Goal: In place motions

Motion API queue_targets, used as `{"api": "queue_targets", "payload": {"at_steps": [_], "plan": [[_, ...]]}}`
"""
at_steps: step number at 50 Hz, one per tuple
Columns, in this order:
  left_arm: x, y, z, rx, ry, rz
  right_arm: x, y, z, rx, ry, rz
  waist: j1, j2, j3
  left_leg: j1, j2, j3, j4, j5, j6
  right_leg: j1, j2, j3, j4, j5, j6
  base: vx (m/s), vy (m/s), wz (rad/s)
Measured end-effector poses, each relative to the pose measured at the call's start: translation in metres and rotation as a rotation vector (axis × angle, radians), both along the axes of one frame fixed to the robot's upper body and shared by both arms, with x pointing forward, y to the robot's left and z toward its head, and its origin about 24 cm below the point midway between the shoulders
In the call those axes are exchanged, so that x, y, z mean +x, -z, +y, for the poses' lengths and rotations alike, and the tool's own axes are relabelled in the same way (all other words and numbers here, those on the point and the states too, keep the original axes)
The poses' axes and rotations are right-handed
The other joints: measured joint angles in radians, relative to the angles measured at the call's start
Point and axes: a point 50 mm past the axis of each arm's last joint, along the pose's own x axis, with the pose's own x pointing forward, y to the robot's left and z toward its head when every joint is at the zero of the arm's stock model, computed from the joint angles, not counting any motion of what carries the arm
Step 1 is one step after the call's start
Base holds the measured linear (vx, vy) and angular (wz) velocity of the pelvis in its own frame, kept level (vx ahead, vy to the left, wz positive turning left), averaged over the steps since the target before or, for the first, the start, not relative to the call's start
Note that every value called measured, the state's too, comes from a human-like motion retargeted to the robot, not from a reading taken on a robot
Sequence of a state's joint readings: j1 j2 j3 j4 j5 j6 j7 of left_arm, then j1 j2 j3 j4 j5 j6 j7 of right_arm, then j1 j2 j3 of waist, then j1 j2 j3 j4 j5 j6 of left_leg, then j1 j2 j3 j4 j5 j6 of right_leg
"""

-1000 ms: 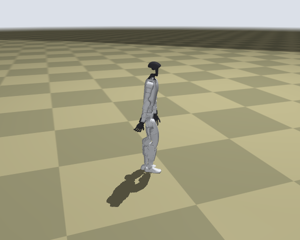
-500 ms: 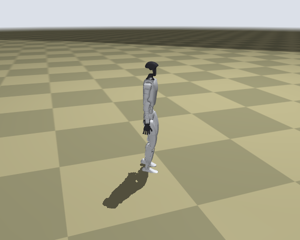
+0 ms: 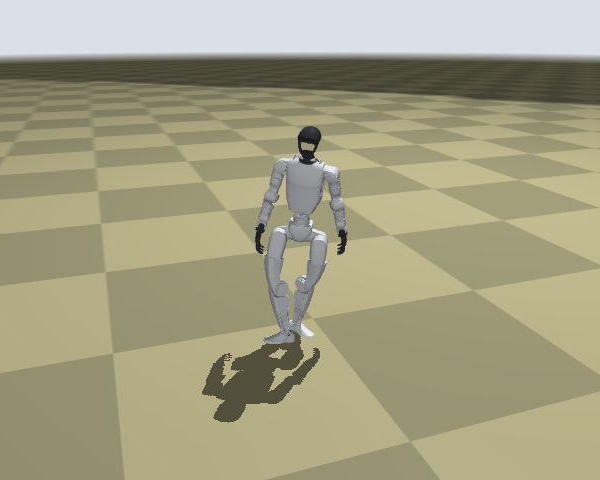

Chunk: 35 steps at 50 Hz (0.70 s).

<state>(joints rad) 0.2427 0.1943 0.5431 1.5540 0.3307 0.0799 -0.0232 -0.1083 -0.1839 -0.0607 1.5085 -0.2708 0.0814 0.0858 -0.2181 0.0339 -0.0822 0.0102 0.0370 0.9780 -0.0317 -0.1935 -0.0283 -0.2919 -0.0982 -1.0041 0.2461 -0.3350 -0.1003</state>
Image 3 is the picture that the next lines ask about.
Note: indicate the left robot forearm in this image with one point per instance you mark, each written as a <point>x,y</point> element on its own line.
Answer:
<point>340,220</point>

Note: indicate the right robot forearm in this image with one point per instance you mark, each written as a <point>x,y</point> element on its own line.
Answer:
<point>265,212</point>

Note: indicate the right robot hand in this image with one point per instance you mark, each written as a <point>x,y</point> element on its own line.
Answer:
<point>259,230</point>

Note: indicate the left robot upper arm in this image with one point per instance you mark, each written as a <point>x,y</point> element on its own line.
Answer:
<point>332,177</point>

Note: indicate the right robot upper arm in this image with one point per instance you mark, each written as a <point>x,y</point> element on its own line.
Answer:
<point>279,167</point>

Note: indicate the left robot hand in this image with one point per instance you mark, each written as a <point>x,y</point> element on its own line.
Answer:
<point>343,241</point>

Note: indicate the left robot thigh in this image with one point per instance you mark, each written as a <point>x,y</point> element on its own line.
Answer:
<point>316,264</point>

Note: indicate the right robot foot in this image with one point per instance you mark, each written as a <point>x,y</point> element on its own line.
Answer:
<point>279,338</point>

